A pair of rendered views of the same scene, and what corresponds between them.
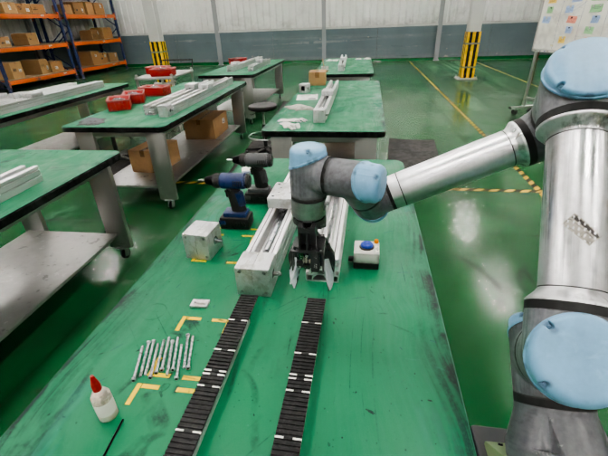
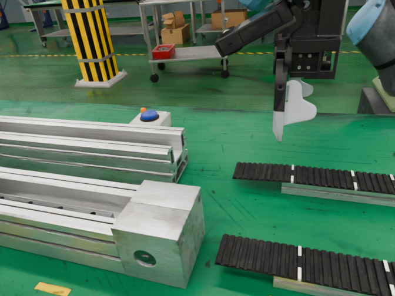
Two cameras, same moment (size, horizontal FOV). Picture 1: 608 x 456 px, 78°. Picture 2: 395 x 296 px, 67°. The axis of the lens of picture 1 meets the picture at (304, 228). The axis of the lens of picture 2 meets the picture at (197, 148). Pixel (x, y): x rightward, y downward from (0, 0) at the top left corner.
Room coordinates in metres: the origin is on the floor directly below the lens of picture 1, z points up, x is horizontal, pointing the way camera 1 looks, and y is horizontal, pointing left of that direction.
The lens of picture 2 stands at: (0.81, 0.43, 1.14)
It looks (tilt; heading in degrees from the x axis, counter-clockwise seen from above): 31 degrees down; 279
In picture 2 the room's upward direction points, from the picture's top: 5 degrees counter-clockwise
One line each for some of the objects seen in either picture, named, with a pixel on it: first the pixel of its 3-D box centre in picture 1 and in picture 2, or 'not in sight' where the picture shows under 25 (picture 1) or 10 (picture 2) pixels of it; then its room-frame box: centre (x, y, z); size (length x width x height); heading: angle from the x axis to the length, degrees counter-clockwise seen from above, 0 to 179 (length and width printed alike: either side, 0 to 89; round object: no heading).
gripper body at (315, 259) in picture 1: (309, 241); (304, 33); (0.71, -0.01, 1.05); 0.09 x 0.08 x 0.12; 171
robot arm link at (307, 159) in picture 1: (309, 172); not in sight; (0.72, -0.02, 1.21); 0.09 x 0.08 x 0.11; 60
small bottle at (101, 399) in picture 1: (100, 395); not in sight; (0.50, 0.42, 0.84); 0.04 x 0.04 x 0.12
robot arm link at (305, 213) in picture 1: (309, 206); not in sight; (0.72, -0.02, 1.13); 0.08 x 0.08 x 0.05
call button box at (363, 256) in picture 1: (364, 253); (150, 130); (1.02, -0.19, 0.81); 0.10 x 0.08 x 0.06; 80
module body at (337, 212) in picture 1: (334, 211); (20, 142); (1.32, -0.12, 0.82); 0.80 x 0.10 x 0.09; 170
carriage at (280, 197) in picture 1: (286, 197); not in sight; (1.35, 0.07, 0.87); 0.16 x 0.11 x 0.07; 170
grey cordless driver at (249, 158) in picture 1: (251, 177); not in sight; (1.54, 0.22, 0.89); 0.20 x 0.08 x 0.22; 82
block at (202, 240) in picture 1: (206, 240); not in sight; (1.12, 0.34, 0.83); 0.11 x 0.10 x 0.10; 76
